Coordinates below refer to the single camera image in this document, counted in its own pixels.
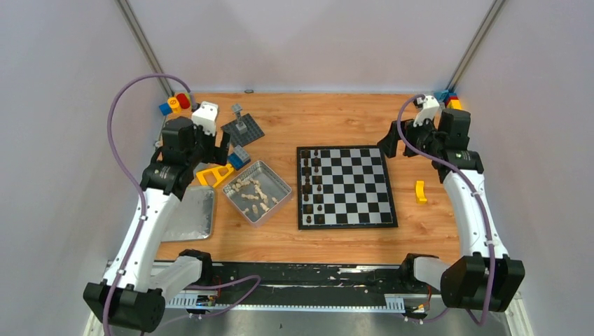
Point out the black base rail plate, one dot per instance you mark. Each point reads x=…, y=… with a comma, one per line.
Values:
x=302, y=286

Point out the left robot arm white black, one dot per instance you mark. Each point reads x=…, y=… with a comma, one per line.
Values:
x=148, y=232

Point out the aluminium frame rail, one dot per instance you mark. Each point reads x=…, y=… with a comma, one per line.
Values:
x=136, y=296

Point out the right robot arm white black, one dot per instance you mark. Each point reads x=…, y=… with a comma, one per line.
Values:
x=468, y=222

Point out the pink tin box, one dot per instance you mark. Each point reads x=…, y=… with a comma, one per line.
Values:
x=258, y=193

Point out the yellow plastic block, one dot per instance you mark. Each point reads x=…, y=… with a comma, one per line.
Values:
x=420, y=196

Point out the silver tin lid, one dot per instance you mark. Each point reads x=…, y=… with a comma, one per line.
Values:
x=193, y=219

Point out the folding chess board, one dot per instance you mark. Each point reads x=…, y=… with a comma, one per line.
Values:
x=356, y=188

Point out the grey lego baseplate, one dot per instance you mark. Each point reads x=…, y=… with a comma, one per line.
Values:
x=243, y=130

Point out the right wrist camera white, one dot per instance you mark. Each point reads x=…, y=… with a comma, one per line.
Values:
x=427, y=107

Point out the coloured toy blocks cluster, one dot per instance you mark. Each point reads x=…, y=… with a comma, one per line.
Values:
x=176, y=104

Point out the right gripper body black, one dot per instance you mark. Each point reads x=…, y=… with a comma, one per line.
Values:
x=425, y=140

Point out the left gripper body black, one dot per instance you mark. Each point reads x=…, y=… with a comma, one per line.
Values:
x=216, y=148

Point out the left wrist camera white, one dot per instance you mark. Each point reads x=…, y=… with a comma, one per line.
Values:
x=206, y=116

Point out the yellow plastic frame piece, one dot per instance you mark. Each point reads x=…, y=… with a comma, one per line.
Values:
x=215, y=176

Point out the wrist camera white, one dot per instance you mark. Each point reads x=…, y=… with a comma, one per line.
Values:
x=206, y=116
x=427, y=107

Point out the blue lego brick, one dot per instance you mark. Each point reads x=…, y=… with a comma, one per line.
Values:
x=239, y=158

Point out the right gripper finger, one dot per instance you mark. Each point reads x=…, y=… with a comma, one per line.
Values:
x=402, y=130
x=388, y=144

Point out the stacked coloured bricks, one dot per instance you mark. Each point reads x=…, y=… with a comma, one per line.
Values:
x=448, y=99

